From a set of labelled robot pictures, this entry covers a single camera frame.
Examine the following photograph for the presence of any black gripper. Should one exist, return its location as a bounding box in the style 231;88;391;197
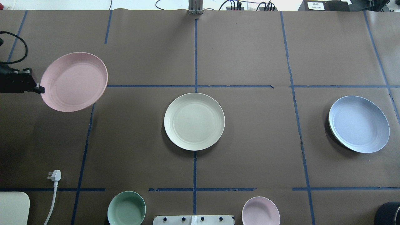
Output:
0;64;45;94

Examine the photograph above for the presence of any pink plate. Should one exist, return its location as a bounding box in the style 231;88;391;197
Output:
40;52;108;112

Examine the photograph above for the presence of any blue plate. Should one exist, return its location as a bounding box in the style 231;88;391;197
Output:
328;96;390;153

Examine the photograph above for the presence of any cream toaster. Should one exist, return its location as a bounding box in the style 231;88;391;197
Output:
0;191;30;225

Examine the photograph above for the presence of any green bowl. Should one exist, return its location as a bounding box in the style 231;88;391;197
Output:
107;191;146;225

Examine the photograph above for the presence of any cream plate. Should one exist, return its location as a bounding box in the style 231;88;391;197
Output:
164;93;225;151

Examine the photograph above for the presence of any pink bowl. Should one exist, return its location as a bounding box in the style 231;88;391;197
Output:
242;196;281;225

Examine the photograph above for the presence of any black box with label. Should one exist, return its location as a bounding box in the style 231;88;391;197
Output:
298;0;350;12

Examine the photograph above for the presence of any dark blue pot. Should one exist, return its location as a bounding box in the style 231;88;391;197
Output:
374;201;400;225

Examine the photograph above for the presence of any white plug and cable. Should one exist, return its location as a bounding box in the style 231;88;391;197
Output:
43;170;62;225

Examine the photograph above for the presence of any aluminium frame post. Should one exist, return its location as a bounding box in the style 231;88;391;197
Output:
188;0;204;15

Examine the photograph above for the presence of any white camera post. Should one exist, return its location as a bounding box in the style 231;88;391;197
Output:
153;215;235;225

